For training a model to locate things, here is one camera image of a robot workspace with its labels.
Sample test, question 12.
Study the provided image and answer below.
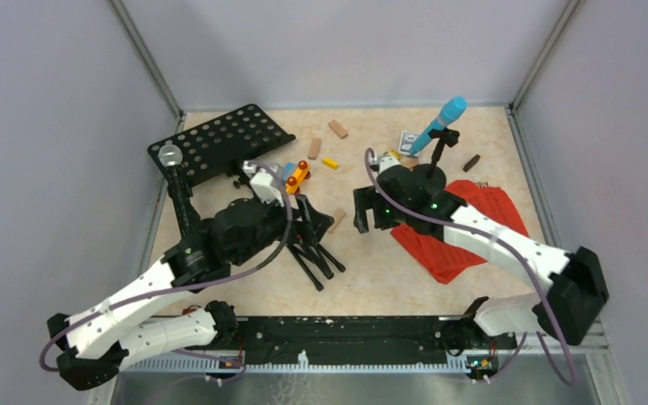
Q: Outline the light wooden block front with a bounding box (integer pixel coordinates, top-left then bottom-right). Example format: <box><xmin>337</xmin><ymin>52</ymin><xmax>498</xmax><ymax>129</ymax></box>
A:
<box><xmin>327</xmin><ymin>208</ymin><xmax>346</xmax><ymax>233</ymax></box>

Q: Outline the light wooden block back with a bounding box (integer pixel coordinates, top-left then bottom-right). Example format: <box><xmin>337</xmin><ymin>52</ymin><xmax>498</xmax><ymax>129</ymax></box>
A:
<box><xmin>327</xmin><ymin>120</ymin><xmax>348</xmax><ymax>139</ymax></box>

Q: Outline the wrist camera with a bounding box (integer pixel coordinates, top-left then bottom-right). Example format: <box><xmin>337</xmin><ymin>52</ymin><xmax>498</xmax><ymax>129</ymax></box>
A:
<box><xmin>242</xmin><ymin>160</ymin><xmax>284</xmax><ymax>207</ymax></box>
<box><xmin>372</xmin><ymin>153</ymin><xmax>402</xmax><ymax>175</ymax></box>

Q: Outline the black silver-head microphone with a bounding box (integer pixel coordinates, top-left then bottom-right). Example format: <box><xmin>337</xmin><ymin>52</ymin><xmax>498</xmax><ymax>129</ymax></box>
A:
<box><xmin>157</xmin><ymin>144</ymin><xmax>201</xmax><ymax>237</ymax></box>

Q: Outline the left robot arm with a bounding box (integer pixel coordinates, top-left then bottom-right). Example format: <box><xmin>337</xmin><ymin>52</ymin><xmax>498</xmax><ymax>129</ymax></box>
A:
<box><xmin>40</xmin><ymin>195</ymin><xmax>334</xmax><ymax>391</ymax></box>

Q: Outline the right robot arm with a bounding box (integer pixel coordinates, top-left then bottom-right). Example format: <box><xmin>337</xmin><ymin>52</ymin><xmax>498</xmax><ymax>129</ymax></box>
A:
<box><xmin>354</xmin><ymin>160</ymin><xmax>609</xmax><ymax>348</ymax></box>

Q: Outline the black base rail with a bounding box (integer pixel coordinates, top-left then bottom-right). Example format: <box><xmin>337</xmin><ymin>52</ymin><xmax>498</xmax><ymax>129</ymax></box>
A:
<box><xmin>212</xmin><ymin>316</ymin><xmax>517</xmax><ymax>365</ymax></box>

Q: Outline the light wooden block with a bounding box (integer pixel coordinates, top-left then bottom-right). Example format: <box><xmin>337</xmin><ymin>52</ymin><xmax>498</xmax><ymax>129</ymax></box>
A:
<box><xmin>327</xmin><ymin>208</ymin><xmax>346</xmax><ymax>233</ymax></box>
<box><xmin>307</xmin><ymin>138</ymin><xmax>321</xmax><ymax>160</ymax></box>
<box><xmin>327</xmin><ymin>120</ymin><xmax>348</xmax><ymax>139</ymax></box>

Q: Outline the wooden block near card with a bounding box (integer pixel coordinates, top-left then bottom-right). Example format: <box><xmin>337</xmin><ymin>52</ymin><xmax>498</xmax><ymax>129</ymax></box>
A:
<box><xmin>402</xmin><ymin>158</ymin><xmax>419</xmax><ymax>169</ymax></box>

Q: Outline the blue yellow toy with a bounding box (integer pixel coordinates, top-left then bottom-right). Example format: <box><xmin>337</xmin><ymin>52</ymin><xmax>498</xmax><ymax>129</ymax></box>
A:
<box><xmin>283</xmin><ymin>160</ymin><xmax>311</xmax><ymax>194</ymax></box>

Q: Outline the yellow toy block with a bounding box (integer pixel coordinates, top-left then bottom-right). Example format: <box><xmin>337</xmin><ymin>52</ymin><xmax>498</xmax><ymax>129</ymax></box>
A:
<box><xmin>385</xmin><ymin>150</ymin><xmax>401</xmax><ymax>161</ymax></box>

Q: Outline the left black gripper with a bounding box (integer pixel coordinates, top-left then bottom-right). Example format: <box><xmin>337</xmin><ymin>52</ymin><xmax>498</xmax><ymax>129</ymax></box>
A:
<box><xmin>231</xmin><ymin>191</ymin><xmax>334</xmax><ymax>267</ymax></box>

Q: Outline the blue toy microphone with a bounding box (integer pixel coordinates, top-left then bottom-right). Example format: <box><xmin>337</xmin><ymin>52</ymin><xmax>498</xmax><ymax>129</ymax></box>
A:
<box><xmin>409</xmin><ymin>96</ymin><xmax>468</xmax><ymax>156</ymax></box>

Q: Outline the black round-base microphone stand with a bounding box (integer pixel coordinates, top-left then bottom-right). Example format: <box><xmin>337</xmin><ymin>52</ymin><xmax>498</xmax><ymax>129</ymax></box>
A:
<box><xmin>412</xmin><ymin>128</ymin><xmax>460</xmax><ymax>193</ymax></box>

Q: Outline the purple cable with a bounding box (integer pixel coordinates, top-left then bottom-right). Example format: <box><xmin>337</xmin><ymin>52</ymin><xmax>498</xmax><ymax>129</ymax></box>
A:
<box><xmin>39</xmin><ymin>160</ymin><xmax>295</xmax><ymax>386</ymax></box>
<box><xmin>363</xmin><ymin>147</ymin><xmax>580</xmax><ymax>388</ymax></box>

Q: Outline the dark brown wooden block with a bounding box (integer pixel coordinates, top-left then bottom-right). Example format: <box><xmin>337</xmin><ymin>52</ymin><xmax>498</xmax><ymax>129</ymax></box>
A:
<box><xmin>462</xmin><ymin>154</ymin><xmax>481</xmax><ymax>173</ymax></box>

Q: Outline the red sheet music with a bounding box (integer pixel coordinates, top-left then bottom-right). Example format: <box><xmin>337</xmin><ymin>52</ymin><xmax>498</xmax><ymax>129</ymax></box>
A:
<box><xmin>391</xmin><ymin>180</ymin><xmax>530</xmax><ymax>286</ymax></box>

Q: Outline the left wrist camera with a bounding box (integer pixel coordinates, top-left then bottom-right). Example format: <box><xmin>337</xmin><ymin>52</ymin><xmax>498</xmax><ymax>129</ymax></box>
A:
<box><xmin>242</xmin><ymin>160</ymin><xmax>284</xmax><ymax>207</ymax></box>

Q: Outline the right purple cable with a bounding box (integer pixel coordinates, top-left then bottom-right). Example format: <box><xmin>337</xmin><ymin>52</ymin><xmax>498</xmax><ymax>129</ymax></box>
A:
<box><xmin>363</xmin><ymin>147</ymin><xmax>580</xmax><ymax>388</ymax></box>

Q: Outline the blue playing card box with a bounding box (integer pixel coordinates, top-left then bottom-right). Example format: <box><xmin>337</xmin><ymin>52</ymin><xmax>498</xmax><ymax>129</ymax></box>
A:
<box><xmin>397</xmin><ymin>131</ymin><xmax>419</xmax><ymax>157</ymax></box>

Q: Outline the black music stand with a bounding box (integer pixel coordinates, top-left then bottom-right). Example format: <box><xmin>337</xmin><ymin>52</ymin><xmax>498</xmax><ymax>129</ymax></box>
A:
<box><xmin>148</xmin><ymin>104</ymin><xmax>346</xmax><ymax>291</ymax></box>

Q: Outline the small yellow block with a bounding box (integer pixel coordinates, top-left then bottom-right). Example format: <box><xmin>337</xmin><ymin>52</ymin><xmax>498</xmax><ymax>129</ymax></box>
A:
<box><xmin>321</xmin><ymin>158</ymin><xmax>339</xmax><ymax>170</ymax></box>

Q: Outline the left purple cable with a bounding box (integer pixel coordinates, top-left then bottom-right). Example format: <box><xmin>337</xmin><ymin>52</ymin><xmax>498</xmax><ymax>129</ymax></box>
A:
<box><xmin>39</xmin><ymin>160</ymin><xmax>295</xmax><ymax>386</ymax></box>

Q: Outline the light wooden block middle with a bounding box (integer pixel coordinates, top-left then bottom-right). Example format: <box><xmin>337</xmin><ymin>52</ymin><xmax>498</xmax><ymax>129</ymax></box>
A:
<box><xmin>307</xmin><ymin>138</ymin><xmax>321</xmax><ymax>160</ymax></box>

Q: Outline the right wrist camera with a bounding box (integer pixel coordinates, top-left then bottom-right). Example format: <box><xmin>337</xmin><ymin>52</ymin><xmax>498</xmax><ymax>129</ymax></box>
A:
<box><xmin>372</xmin><ymin>153</ymin><xmax>402</xmax><ymax>175</ymax></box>

